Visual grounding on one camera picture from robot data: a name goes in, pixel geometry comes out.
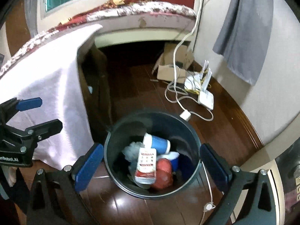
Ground black plastic bucket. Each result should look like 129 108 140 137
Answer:
104 113 216 219

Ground clear plastic bag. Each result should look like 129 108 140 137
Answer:
122 142 144 162

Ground red packet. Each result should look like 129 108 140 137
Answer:
134 147 157 185

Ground red plastic bag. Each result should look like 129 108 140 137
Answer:
151 159 175 191

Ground brown wooden door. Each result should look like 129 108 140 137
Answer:
5 2 31 54

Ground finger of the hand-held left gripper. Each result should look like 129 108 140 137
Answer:
21 119 63 152
0 97 43 122

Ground dark wooden table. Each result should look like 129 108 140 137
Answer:
77 41 114 146

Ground grey curtain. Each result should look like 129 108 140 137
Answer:
23 0 43 38
212 0 275 86

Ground floral mattress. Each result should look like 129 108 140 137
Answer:
0 1 197 75

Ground white flat modem box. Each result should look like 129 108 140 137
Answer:
197 90 215 110

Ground open cardboard box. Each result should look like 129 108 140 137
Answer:
152 42 195 83

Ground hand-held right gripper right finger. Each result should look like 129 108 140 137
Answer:
199 144 277 225

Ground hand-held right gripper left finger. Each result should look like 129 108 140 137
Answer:
26 142 104 225

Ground blue paper cup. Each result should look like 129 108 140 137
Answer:
142 133 171 155
164 151 180 172

